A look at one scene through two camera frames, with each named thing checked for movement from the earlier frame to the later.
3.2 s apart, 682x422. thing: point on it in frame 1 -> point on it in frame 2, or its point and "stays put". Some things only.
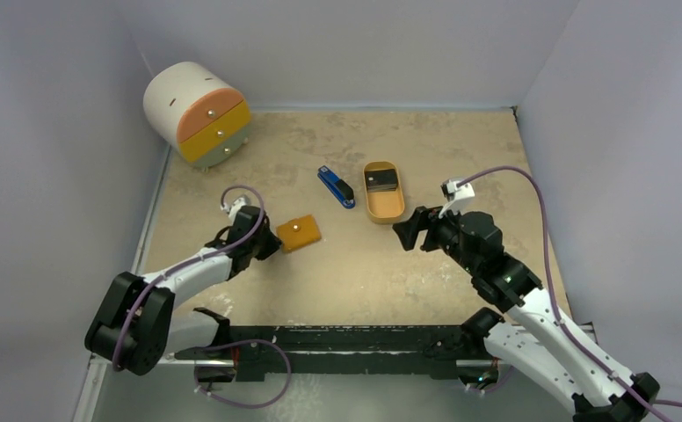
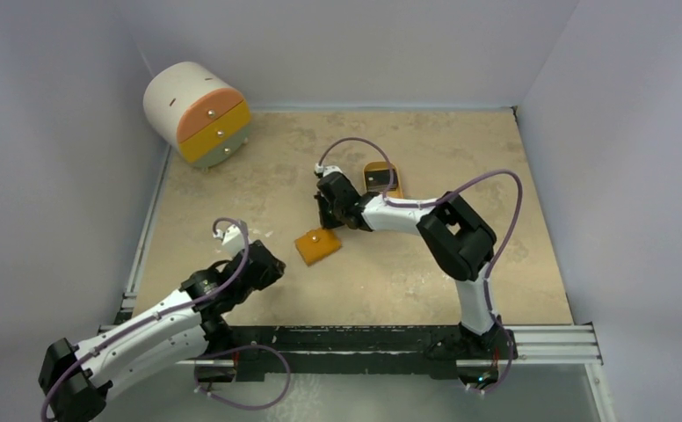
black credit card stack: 384,180 stays put
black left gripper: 272,246 -> 272,274
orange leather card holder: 298,233 -> 315,245
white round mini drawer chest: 198,112 stays put
